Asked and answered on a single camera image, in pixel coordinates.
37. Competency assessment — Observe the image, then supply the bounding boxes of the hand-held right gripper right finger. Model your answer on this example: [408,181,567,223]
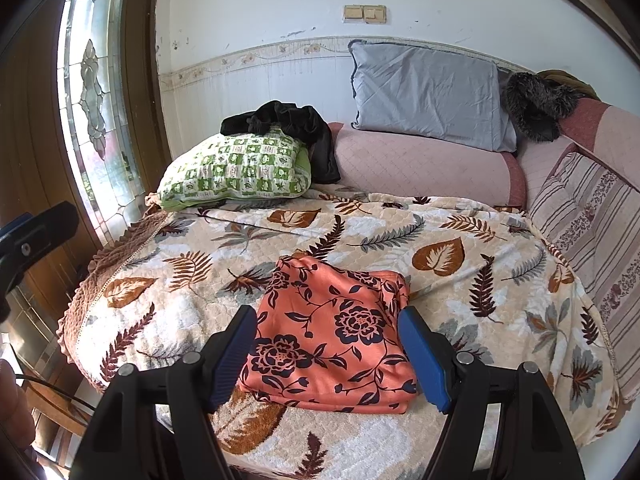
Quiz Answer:
[397,306,586,480]

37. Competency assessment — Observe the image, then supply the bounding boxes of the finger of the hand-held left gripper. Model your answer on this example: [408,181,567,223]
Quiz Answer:
[0,201,80,295]

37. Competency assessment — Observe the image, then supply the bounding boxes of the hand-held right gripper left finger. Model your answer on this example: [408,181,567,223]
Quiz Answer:
[72,304,258,480]

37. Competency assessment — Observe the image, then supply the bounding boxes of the orange floral shirt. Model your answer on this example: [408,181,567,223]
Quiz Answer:
[237,254,419,415]

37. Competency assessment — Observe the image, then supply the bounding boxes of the person's left forearm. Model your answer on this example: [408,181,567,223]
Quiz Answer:
[0,360,37,448]

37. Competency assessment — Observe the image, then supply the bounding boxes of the leaf print blanket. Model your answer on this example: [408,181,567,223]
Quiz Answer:
[57,192,626,480]

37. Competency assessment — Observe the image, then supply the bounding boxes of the brown wooden door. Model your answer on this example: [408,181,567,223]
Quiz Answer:
[0,0,173,311]

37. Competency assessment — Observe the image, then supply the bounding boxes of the stained glass panel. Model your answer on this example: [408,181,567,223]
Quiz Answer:
[56,0,146,231]

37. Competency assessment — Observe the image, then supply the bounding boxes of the pink bolster cushion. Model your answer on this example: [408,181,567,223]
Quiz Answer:
[327,97,640,211]

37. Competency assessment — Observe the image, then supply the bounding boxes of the wooden stool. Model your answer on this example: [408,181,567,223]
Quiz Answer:
[22,377,93,466]

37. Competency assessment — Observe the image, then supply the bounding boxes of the green checked pillow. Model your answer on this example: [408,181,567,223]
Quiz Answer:
[145,130,313,212]

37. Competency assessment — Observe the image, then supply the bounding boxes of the striped cushion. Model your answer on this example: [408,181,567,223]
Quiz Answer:
[527,151,640,391]

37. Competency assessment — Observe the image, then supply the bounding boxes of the black garment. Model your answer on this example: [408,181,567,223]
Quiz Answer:
[220,101,342,185]

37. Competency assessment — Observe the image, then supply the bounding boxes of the grey pillow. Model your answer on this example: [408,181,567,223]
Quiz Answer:
[348,40,518,153]

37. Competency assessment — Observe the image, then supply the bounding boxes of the dark fur garment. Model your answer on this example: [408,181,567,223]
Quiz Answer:
[502,72,581,142]

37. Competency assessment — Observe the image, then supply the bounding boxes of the olive cloth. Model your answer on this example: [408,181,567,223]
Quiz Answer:
[537,69,598,101]

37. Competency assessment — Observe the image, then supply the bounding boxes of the black cable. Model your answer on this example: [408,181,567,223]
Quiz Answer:
[10,374,103,408]

